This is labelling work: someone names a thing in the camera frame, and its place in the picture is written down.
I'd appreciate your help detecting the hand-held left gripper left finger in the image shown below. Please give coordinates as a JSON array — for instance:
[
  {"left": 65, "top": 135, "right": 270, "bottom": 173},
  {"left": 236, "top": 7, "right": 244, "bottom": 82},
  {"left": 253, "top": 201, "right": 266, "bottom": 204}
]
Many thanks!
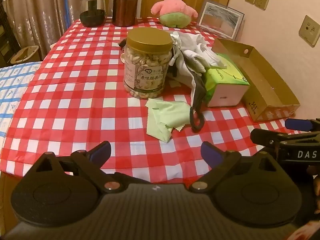
[{"left": 24, "top": 141, "right": 128, "bottom": 193}]

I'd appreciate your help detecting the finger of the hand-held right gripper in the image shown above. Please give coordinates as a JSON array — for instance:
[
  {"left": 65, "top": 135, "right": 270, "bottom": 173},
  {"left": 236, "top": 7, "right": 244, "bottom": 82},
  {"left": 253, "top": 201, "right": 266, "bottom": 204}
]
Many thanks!
[
  {"left": 250, "top": 129, "right": 288, "bottom": 153},
  {"left": 284, "top": 118, "right": 320, "bottom": 133}
]

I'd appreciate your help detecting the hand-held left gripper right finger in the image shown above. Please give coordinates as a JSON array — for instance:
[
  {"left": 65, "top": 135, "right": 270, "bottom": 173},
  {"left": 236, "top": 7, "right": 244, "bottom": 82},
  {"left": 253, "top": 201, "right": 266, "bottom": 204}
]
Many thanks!
[{"left": 190, "top": 141, "right": 290, "bottom": 193}]

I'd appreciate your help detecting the brown cardboard box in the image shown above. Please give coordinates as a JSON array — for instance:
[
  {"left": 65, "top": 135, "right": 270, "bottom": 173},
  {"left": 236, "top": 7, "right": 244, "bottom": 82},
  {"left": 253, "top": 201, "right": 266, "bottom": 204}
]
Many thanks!
[{"left": 211, "top": 38, "right": 300, "bottom": 122}]

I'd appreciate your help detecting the light green cloth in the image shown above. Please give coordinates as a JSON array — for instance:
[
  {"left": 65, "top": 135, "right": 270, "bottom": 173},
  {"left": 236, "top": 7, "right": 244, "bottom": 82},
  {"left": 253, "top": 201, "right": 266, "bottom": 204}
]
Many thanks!
[{"left": 146, "top": 98, "right": 192, "bottom": 143}]

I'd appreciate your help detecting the black face mask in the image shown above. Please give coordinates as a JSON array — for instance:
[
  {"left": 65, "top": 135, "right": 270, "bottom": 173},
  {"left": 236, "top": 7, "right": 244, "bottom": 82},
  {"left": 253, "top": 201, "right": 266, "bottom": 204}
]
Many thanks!
[{"left": 189, "top": 72, "right": 208, "bottom": 133}]

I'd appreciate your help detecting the white cloth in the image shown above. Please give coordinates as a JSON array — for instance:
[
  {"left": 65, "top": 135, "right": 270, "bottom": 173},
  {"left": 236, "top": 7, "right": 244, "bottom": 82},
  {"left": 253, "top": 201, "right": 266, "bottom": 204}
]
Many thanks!
[{"left": 175, "top": 31, "right": 228, "bottom": 98}]

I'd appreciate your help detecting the white face mask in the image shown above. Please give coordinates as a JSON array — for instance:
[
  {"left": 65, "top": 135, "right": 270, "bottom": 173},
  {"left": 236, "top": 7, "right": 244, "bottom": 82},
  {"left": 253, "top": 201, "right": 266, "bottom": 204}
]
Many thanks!
[{"left": 171, "top": 31, "right": 190, "bottom": 65}]

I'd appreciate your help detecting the person's right hand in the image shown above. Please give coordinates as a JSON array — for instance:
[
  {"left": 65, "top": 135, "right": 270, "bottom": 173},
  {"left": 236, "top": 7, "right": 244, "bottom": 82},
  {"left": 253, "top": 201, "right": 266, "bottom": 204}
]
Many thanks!
[{"left": 306, "top": 166, "right": 320, "bottom": 205}]

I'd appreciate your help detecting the red checkered tablecloth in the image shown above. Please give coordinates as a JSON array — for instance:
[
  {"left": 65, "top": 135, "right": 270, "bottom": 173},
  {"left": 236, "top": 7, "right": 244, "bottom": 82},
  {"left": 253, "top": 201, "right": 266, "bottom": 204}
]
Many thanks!
[{"left": 0, "top": 16, "right": 308, "bottom": 183}]

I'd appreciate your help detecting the green tissue box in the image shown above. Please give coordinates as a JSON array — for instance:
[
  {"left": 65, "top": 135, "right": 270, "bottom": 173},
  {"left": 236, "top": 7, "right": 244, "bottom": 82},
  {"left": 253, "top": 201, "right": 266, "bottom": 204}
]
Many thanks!
[{"left": 204, "top": 52, "right": 250, "bottom": 107}]

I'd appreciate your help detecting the nut jar with gold lid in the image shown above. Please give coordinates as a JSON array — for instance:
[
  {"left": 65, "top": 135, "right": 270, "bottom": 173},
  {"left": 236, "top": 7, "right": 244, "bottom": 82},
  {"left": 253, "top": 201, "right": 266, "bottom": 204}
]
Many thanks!
[{"left": 124, "top": 27, "right": 173, "bottom": 99}]

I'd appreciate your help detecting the blue checked bed sheet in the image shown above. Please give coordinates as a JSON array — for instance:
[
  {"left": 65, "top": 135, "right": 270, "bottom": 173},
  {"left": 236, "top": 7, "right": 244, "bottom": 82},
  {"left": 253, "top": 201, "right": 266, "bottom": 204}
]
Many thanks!
[{"left": 0, "top": 61, "right": 43, "bottom": 140}]

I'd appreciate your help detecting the beige basket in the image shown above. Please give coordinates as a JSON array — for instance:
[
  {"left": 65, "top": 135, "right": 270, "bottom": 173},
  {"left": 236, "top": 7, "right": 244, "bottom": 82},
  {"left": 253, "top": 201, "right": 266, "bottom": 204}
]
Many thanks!
[{"left": 10, "top": 45, "right": 40, "bottom": 64}]

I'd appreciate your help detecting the glass grinder with dark base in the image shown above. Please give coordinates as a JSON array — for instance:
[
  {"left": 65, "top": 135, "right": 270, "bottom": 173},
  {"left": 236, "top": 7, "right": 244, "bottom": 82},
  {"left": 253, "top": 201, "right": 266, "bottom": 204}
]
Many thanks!
[{"left": 80, "top": 0, "right": 106, "bottom": 27}]

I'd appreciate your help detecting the brown cylindrical canister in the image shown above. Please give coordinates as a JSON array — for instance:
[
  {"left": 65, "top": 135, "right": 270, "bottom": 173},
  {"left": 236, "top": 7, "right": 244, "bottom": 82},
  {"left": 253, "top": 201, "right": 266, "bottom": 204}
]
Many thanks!
[{"left": 112, "top": 0, "right": 139, "bottom": 27}]

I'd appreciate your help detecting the pink starfish plush toy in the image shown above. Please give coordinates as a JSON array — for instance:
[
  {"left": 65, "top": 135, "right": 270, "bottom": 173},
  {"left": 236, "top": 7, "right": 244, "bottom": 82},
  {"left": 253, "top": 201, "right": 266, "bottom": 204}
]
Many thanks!
[{"left": 150, "top": 0, "right": 198, "bottom": 28}]

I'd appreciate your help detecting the beige patterned curtain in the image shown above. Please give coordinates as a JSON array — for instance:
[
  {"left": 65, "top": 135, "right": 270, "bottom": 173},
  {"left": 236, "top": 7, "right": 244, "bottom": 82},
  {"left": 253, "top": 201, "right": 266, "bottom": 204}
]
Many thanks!
[{"left": 0, "top": 0, "right": 87, "bottom": 60}]

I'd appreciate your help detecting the large beige wall socket panel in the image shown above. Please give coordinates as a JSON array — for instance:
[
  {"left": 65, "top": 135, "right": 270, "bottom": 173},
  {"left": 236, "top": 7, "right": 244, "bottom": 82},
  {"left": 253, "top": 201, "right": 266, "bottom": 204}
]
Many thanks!
[{"left": 298, "top": 15, "right": 320, "bottom": 47}]

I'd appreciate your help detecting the clear picture frame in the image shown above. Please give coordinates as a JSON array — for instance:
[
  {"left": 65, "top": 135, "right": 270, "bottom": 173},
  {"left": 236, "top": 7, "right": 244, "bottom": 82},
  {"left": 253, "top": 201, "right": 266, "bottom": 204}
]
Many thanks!
[{"left": 196, "top": 0, "right": 245, "bottom": 41}]

